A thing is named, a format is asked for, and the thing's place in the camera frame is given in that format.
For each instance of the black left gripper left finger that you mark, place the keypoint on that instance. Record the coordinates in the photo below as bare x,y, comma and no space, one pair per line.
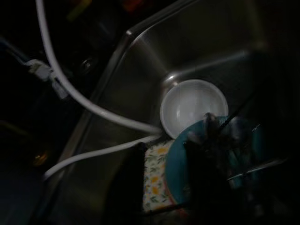
206,178

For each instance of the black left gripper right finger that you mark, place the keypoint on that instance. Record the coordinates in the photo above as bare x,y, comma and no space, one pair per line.
250,201

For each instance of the teal plate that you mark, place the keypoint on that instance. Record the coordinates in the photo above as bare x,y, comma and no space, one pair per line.
175,164

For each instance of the floral lemon print plate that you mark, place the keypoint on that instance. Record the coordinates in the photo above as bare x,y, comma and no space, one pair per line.
154,164

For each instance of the white ceramic bowl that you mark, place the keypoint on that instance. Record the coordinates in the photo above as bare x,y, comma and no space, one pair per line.
187,105

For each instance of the stainless steel sink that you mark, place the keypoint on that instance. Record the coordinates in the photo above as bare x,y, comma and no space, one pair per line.
187,47

